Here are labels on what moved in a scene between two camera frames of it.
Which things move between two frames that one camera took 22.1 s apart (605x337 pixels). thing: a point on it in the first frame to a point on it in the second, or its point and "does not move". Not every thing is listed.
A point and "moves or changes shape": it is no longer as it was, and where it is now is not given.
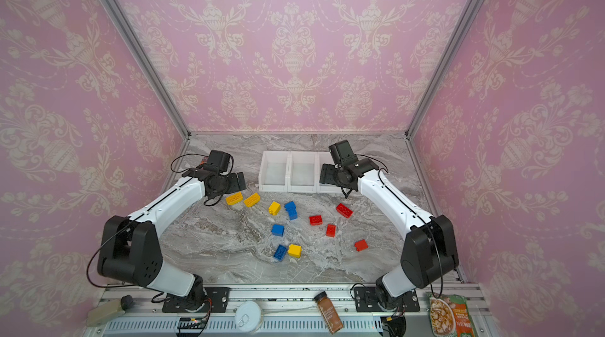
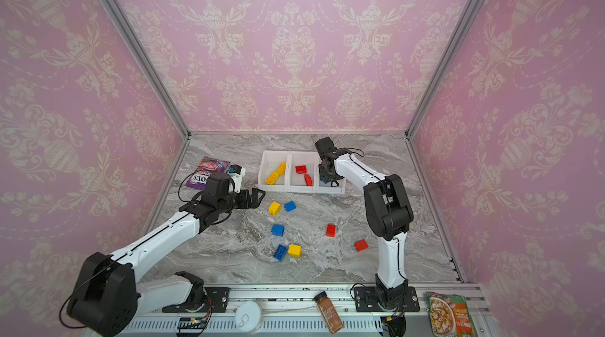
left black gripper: (235, 186) to (255, 202)
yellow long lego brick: (234, 198) moves or changes shape
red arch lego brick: (343, 210) to (308, 179)
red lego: (331, 230) does not move
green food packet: (450, 316) does not move
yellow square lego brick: (275, 207) does not move
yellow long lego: (252, 200) moves or changes shape
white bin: (324, 157) does not move
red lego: (361, 246) does not move
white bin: (272, 176) does not move
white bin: (302, 172) does not move
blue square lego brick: (290, 207) does not move
